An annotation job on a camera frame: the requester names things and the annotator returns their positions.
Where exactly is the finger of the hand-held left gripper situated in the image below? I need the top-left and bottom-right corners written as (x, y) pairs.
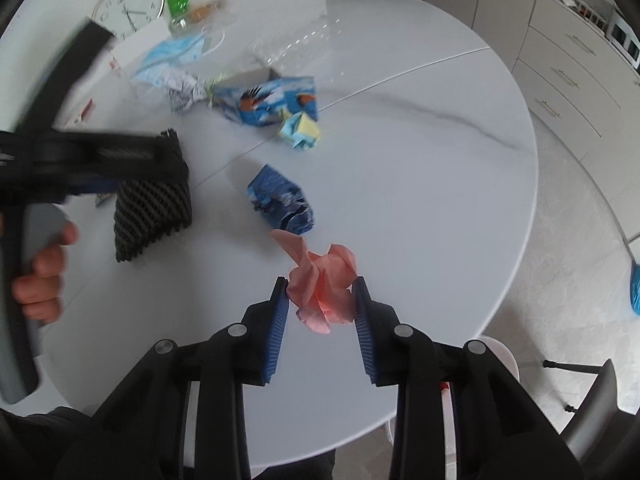
top-left (97, 134), bottom-right (190, 183)
top-left (74, 180), bottom-right (120, 197)

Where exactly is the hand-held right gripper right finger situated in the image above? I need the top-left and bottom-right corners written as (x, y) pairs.
top-left (351, 276), bottom-right (586, 480)

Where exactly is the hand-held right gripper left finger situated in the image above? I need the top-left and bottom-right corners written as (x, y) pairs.
top-left (52, 276), bottom-right (292, 480)

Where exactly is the black foam net sleeve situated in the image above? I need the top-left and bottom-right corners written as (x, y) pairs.
top-left (114, 129), bottom-right (194, 264)

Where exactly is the pink paper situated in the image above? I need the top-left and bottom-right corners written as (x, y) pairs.
top-left (271, 229), bottom-right (358, 335)

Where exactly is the white trash bin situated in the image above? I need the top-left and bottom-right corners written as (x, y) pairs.
top-left (439, 334), bottom-right (522, 461)

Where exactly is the person's left hand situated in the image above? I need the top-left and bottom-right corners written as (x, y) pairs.
top-left (11, 221), bottom-right (79, 324)

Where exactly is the blue face mask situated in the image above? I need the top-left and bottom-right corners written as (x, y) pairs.
top-left (132, 35), bottom-right (208, 86)

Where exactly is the white sheet with red print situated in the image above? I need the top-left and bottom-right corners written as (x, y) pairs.
top-left (52, 21), bottom-right (173, 128)

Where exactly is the dark blue crumpled wrapper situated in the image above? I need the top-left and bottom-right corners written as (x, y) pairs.
top-left (246, 164), bottom-right (317, 237)

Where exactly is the blue printed carton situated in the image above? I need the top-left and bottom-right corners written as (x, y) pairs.
top-left (212, 67), bottom-right (321, 127)

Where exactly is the white round clock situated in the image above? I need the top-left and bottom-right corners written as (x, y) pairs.
top-left (92, 0), bottom-right (165, 41)

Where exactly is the yellow and blue crumpled paper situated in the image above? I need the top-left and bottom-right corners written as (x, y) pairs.
top-left (278, 109), bottom-right (322, 151)

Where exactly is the clear plastic container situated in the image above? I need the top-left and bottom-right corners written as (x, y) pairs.
top-left (245, 15), bottom-right (346, 81)

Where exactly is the blue mop head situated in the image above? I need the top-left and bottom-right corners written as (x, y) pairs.
top-left (622, 237), bottom-right (640, 317)

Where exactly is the cream drawer cabinet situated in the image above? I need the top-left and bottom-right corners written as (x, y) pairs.
top-left (495, 0), bottom-right (640, 241)

